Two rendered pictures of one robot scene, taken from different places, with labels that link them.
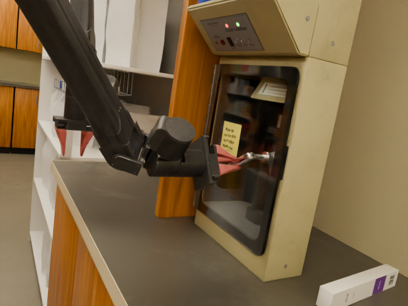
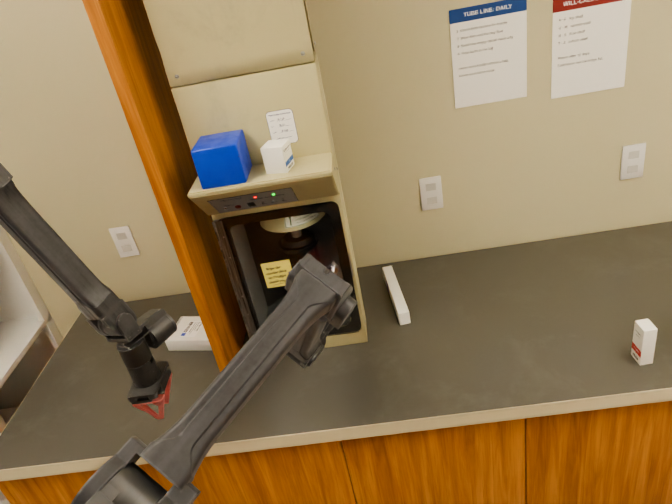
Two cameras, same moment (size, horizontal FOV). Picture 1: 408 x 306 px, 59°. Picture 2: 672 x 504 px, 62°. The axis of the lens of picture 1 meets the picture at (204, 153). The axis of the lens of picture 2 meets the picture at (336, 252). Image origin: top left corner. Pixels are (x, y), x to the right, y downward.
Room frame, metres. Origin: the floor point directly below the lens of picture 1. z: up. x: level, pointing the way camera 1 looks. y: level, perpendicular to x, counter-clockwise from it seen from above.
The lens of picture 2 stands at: (0.00, 0.83, 1.95)
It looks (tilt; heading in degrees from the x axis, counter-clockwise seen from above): 30 degrees down; 307
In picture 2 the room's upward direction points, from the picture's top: 11 degrees counter-clockwise
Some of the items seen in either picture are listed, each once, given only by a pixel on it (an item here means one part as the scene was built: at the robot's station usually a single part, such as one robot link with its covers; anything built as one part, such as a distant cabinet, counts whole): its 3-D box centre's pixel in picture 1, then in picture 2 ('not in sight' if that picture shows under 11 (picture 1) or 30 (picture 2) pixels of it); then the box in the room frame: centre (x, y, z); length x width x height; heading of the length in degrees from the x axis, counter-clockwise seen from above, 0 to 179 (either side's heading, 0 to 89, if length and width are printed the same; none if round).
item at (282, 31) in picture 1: (240, 28); (266, 192); (0.82, -0.04, 1.46); 0.32 x 0.11 x 0.10; 31
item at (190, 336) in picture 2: not in sight; (198, 332); (1.22, -0.01, 0.96); 0.16 x 0.12 x 0.04; 20
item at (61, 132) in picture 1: (70, 138); (155, 399); (0.93, 0.35, 1.14); 0.07 x 0.07 x 0.09; 31
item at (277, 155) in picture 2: not in sight; (277, 156); (0.78, -0.06, 1.54); 0.05 x 0.05 x 0.06; 16
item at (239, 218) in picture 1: (237, 150); (292, 278); (0.84, -0.08, 1.19); 0.30 x 0.01 x 0.40; 30
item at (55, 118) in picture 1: (75, 112); (144, 372); (0.93, 0.35, 1.21); 0.10 x 0.07 x 0.07; 121
